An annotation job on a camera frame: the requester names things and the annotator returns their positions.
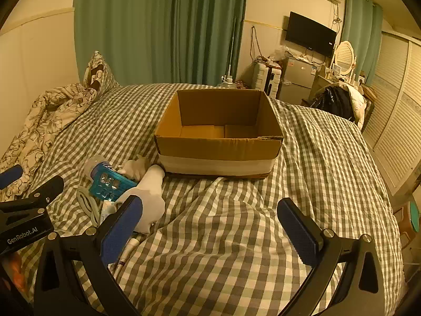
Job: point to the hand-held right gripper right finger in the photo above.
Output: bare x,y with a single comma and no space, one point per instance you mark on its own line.
298,233

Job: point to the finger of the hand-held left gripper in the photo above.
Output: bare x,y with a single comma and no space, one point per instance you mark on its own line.
49,187
11,175

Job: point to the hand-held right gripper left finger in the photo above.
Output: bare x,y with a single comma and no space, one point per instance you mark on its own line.
121,232

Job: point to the white tube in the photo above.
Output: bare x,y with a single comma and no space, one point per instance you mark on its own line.
126,251

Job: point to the small white packet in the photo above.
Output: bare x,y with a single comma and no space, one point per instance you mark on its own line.
108,210

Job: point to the white plush toy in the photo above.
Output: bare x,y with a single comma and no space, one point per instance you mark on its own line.
151,194

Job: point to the blue label plastic bottle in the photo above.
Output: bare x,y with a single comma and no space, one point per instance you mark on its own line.
105,179

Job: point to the cardboard box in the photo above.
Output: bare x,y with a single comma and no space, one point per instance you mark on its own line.
217,154

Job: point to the floral quilt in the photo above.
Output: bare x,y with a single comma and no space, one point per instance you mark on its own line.
42,118

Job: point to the floral pillow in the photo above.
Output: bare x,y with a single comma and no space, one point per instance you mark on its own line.
98,72

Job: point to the black jacket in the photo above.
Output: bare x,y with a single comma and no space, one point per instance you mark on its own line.
337,102

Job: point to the white padded jacket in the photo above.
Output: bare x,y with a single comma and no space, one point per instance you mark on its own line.
358,105

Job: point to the vanity desk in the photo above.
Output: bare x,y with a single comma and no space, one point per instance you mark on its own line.
320,80

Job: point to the louvered wardrobe doors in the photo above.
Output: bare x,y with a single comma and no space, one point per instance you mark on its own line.
394,112

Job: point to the silver fridge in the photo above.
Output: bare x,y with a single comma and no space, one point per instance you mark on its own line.
297,77

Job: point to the white suitcase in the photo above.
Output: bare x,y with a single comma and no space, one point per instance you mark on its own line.
263,79

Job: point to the clear water jug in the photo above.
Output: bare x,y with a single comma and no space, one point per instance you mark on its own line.
227,81

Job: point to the clear plastic bag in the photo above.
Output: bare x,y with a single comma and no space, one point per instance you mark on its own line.
281,54

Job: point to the oval white mirror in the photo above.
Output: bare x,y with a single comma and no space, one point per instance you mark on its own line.
345,57

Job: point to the wide green curtain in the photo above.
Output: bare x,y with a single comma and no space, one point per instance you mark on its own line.
158,29

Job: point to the thin white pole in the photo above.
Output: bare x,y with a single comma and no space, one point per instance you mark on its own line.
232,49

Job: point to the narrow green curtain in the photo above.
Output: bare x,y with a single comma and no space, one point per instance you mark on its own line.
361,33

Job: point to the black wall television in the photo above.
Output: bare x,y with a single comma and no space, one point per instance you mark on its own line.
310,33

